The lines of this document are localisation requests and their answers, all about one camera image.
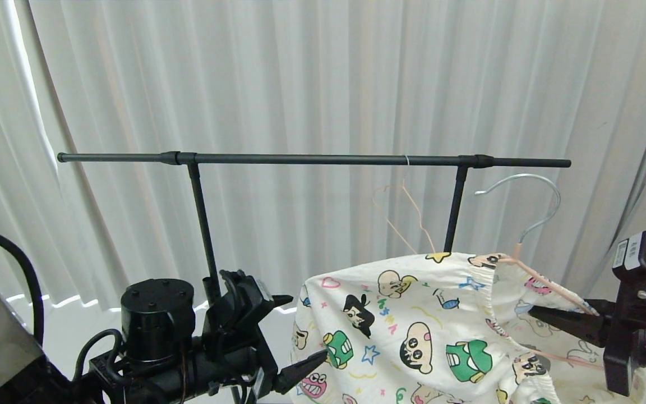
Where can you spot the black clothes rack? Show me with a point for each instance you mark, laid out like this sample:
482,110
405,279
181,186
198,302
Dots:
300,159

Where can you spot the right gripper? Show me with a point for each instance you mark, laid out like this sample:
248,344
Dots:
620,359

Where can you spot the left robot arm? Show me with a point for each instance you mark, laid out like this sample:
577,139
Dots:
157,320

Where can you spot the pink clothes hanger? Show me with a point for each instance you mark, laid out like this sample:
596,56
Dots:
419,221
517,251

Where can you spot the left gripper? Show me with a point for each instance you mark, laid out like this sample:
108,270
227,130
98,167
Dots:
227,365

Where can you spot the white curtain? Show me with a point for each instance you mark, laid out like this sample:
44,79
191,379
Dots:
300,84

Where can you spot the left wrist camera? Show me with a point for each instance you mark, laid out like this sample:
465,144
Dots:
239,303

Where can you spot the cream printed garment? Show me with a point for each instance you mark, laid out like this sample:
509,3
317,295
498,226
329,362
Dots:
457,314

